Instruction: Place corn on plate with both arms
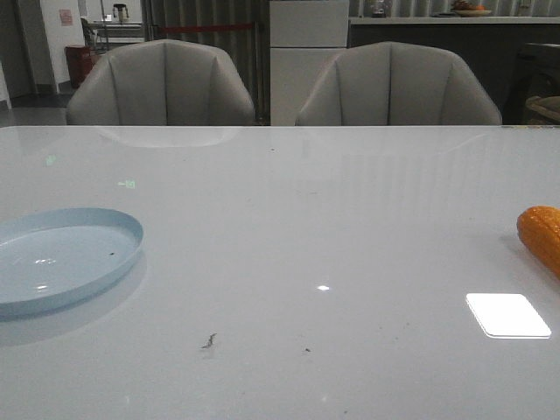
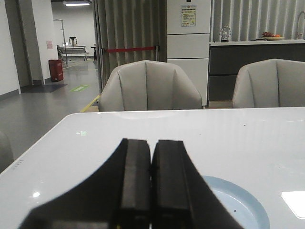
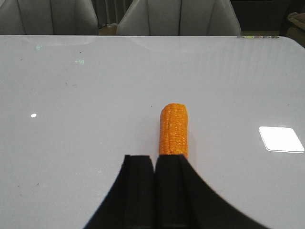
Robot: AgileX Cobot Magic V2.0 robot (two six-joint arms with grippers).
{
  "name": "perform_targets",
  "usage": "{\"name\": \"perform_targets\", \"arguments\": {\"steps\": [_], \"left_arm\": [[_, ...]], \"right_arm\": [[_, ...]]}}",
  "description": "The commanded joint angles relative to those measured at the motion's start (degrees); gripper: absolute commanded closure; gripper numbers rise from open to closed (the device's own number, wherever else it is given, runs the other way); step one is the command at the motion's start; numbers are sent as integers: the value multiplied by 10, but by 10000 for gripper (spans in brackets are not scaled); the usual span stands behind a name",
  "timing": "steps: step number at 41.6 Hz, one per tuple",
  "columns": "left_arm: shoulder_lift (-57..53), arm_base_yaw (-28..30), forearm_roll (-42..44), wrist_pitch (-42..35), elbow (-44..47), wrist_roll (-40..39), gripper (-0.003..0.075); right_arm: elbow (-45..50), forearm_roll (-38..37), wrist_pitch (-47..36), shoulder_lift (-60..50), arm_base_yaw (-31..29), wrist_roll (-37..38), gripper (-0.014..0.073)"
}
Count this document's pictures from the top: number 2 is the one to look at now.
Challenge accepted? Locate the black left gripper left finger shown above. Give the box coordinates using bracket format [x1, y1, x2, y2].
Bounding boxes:
[20, 138, 151, 229]

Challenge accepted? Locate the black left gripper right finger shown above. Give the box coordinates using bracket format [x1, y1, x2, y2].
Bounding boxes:
[152, 140, 242, 229]

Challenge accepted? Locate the light blue round plate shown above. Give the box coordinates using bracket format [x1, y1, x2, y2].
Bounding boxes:
[203, 176, 270, 229]

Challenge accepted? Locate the left grey upholstered chair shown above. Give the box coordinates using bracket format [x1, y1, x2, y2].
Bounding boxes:
[99, 60, 202, 112]

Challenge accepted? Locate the grey upholstered chair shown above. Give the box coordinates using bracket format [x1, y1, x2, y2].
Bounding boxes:
[232, 59, 305, 108]
[99, 60, 202, 112]

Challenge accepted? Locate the red trash bin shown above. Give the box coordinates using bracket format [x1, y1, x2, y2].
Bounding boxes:
[49, 59, 64, 82]

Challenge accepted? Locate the red barrier belt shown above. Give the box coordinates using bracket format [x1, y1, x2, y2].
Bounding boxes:
[102, 45, 159, 53]

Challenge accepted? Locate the right grey upholstered chair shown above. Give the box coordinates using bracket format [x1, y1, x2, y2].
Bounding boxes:
[232, 59, 305, 108]

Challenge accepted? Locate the dark kitchen counter cabinet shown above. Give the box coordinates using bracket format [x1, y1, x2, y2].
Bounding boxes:
[208, 40, 305, 102]

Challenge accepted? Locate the background work table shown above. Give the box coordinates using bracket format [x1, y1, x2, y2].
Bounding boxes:
[57, 45, 88, 63]

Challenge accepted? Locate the small robot on background table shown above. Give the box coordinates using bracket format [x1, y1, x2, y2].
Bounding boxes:
[69, 36, 78, 47]

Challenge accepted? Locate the blender on counter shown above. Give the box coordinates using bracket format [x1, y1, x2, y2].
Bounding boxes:
[220, 26, 231, 42]

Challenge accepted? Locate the grey folding curtain partition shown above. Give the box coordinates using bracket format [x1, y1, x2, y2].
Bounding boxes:
[92, 0, 167, 90]

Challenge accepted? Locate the white refrigerator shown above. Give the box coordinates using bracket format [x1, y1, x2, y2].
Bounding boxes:
[166, 0, 211, 106]

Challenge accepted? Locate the fruit bowl on counter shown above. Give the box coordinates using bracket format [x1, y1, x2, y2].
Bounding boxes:
[262, 31, 284, 41]

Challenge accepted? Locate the colourful poster on refrigerator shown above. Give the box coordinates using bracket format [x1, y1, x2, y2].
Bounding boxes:
[181, 5, 197, 27]

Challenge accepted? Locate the chrome faucet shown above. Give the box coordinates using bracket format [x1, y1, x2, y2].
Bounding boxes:
[295, 11, 305, 40]

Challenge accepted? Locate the pink wall notice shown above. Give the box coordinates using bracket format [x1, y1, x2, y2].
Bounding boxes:
[46, 41, 53, 50]

